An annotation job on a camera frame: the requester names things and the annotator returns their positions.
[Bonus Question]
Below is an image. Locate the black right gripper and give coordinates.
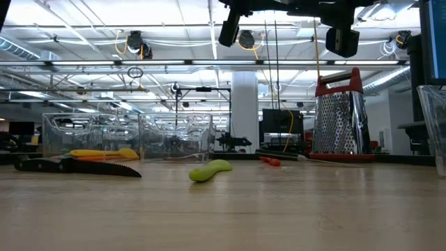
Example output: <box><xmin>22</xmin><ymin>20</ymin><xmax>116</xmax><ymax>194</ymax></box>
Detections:
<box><xmin>217</xmin><ymin>0</ymin><xmax>280</xmax><ymax>49</ymax></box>

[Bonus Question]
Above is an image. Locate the green silicone spoon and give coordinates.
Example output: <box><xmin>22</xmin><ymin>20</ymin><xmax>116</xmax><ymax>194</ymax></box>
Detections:
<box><xmin>188</xmin><ymin>158</ymin><xmax>234</xmax><ymax>183</ymax></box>

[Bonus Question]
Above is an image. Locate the yellow silicone spatula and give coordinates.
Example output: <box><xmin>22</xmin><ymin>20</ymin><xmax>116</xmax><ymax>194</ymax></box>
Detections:
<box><xmin>68</xmin><ymin>148</ymin><xmax>141</xmax><ymax>161</ymax></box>

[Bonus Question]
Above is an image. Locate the thin black serrated knife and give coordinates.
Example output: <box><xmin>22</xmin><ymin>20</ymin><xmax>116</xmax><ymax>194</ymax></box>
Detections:
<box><xmin>13</xmin><ymin>155</ymin><xmax>143</xmax><ymax>178</ymax></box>

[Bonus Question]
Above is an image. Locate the white building column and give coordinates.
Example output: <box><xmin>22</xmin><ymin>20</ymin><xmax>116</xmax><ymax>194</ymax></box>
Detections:
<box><xmin>231</xmin><ymin>70</ymin><xmax>260</xmax><ymax>155</ymax></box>

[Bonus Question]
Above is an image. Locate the black background screen cart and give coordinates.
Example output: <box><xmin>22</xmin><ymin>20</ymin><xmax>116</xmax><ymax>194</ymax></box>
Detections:
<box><xmin>259</xmin><ymin>108</ymin><xmax>306</xmax><ymax>154</ymax></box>

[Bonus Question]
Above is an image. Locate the clear plastic bin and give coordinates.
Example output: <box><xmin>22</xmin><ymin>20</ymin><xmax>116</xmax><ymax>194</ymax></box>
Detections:
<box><xmin>415</xmin><ymin>84</ymin><xmax>446</xmax><ymax>178</ymax></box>
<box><xmin>41</xmin><ymin>112</ymin><xmax>141</xmax><ymax>164</ymax></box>
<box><xmin>138</xmin><ymin>112</ymin><xmax>215</xmax><ymax>165</ymax></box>

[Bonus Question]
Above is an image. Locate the red silicone spoon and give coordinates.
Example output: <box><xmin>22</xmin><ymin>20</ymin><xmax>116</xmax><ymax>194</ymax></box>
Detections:
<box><xmin>258</xmin><ymin>155</ymin><xmax>282</xmax><ymax>168</ymax></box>

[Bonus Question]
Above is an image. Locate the long ceiling light strip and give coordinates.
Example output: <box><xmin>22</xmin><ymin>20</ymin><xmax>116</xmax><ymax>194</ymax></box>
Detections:
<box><xmin>0</xmin><ymin>59</ymin><xmax>409</xmax><ymax>68</ymax></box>

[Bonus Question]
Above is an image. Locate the computer monitor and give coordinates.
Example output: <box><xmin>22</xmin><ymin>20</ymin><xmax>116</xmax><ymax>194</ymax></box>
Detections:
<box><xmin>419</xmin><ymin>0</ymin><xmax>446</xmax><ymax>87</ymax></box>

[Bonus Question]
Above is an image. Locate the dark grey desk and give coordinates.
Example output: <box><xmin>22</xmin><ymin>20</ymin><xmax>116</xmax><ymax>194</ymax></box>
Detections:
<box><xmin>397</xmin><ymin>120</ymin><xmax>432</xmax><ymax>156</ymax></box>

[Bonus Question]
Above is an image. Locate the black ceiling cable reel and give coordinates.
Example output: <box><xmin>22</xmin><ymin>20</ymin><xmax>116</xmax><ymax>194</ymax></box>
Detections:
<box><xmin>125</xmin><ymin>30</ymin><xmax>154</xmax><ymax>61</ymax></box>
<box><xmin>394</xmin><ymin>30</ymin><xmax>413</xmax><ymax>51</ymax></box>
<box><xmin>237</xmin><ymin>29</ymin><xmax>256</xmax><ymax>50</ymax></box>

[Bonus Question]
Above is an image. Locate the black background stand frame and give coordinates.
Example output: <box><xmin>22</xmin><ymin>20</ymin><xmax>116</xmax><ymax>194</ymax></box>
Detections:
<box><xmin>173</xmin><ymin>82</ymin><xmax>233</xmax><ymax>154</ymax></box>

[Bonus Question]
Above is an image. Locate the yellow hanging cable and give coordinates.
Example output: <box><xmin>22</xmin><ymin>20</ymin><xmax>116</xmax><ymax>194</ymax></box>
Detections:
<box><xmin>312</xmin><ymin>19</ymin><xmax>322</xmax><ymax>79</ymax></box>

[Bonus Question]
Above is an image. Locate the yellow background cable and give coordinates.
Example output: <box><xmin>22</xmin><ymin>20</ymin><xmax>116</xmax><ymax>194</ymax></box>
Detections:
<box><xmin>281</xmin><ymin>109</ymin><xmax>295</xmax><ymax>153</ymax></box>

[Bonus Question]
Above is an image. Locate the red-handled steel box grater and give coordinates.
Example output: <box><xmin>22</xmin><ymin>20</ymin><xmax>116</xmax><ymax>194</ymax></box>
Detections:
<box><xmin>309</xmin><ymin>67</ymin><xmax>376</xmax><ymax>162</ymax></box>

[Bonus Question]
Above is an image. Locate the black monitor stand post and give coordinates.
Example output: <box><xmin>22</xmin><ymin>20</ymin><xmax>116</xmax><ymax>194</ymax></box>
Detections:
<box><xmin>406</xmin><ymin>33</ymin><xmax>425</xmax><ymax>123</ymax></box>

